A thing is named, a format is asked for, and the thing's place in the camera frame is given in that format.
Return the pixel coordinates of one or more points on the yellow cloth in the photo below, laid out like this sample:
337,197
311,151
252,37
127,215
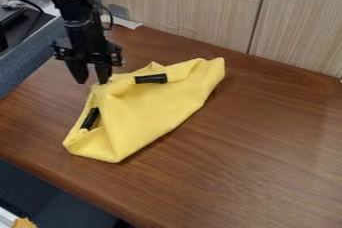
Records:
147,108

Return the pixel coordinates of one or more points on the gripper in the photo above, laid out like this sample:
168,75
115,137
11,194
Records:
87,43

